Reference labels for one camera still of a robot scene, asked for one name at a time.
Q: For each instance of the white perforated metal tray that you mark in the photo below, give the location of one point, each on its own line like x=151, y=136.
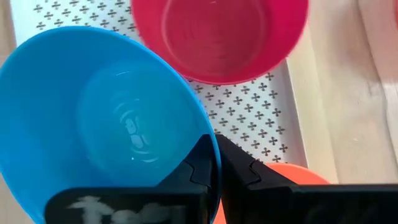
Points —
x=248, y=115

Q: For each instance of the red plastic mini bowl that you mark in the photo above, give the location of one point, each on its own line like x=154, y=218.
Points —
x=217, y=40

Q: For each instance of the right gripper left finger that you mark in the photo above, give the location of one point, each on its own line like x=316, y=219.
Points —
x=140, y=205

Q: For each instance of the orange plastic mini bowl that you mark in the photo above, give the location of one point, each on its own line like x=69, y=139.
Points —
x=298, y=174

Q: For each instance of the blue plastic mini bowl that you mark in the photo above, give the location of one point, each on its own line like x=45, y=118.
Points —
x=62, y=109

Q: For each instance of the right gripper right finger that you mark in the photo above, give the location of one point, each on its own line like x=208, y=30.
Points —
x=280, y=205

